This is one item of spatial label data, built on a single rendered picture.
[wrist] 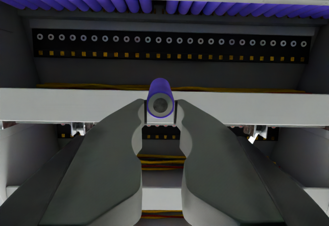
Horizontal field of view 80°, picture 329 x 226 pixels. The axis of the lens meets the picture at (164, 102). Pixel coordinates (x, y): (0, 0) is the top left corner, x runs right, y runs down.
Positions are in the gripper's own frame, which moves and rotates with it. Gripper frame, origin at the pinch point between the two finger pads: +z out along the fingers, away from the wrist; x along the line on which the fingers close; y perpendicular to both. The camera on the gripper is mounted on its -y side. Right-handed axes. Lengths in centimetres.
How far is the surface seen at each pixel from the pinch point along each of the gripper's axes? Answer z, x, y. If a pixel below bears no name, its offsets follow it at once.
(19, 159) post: 19.0, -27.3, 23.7
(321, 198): 12.7, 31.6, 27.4
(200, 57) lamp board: 27.2, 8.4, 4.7
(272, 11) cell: 22.8, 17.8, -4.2
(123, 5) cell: 23.2, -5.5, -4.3
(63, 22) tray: 29.2, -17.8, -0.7
